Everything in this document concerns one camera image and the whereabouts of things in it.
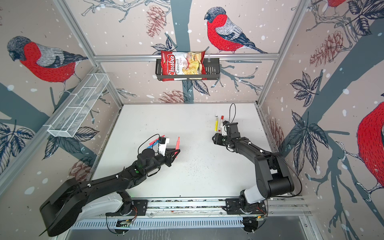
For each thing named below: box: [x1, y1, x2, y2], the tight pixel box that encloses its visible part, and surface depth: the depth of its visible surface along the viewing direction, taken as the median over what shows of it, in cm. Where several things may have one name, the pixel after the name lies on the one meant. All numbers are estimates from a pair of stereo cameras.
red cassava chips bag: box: [161, 50, 207, 82], surface depth 90 cm
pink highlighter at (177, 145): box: [175, 136, 181, 159], surface depth 79 cm
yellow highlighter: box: [214, 114, 219, 132], surface depth 109 cm
